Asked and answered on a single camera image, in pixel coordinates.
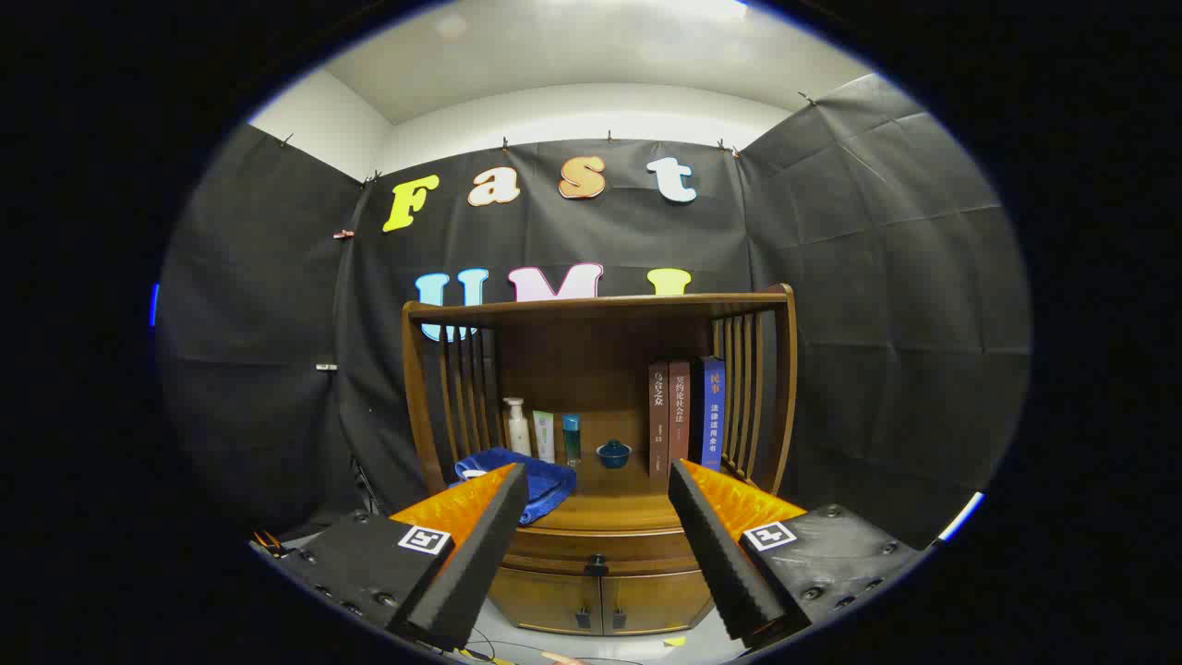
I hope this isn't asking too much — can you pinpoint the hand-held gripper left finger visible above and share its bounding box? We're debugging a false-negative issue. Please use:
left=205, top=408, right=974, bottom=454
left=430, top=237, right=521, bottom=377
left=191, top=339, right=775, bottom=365
left=272, top=462, right=530, bottom=652

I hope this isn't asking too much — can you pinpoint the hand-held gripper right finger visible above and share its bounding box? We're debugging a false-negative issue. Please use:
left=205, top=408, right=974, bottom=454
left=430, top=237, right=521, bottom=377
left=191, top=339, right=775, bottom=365
left=667, top=459, right=924, bottom=650

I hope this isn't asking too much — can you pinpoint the wooden drawer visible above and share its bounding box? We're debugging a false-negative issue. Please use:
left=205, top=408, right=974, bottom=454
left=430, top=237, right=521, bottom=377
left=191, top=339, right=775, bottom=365
left=503, top=525, right=703, bottom=577

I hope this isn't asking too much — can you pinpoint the wooden cabinet door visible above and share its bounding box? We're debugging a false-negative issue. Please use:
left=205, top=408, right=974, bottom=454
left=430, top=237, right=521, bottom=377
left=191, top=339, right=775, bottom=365
left=488, top=567, right=604, bottom=636
left=600, top=570, right=715, bottom=636

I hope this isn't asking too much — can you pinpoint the wooden countertop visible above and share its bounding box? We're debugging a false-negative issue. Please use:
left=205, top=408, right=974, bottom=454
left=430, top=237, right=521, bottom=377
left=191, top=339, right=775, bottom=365
left=443, top=462, right=767, bottom=534

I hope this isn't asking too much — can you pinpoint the wooden cabinet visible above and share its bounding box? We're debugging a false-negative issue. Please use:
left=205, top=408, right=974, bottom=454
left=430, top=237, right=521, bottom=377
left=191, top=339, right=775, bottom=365
left=402, top=284, right=800, bottom=638

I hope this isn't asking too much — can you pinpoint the blue folded towel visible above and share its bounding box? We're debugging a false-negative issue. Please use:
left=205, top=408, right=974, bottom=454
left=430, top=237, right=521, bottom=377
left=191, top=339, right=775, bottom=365
left=450, top=448, right=578, bottom=527

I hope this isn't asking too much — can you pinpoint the white pump bottle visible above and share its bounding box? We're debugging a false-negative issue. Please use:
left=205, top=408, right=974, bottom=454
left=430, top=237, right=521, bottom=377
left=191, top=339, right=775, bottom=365
left=503, top=397, right=533, bottom=458

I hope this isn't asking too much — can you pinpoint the blue book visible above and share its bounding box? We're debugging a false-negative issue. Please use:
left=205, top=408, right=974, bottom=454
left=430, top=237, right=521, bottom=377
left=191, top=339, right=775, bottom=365
left=699, top=357, right=728, bottom=472

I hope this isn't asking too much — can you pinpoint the light brown book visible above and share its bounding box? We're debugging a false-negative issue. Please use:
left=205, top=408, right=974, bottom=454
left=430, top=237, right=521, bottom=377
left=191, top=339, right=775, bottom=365
left=668, top=360, right=692, bottom=472

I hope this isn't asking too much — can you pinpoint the dark brown book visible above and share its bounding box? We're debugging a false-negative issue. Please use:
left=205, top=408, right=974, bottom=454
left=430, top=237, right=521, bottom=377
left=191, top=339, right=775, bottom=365
left=648, top=361, right=669, bottom=477

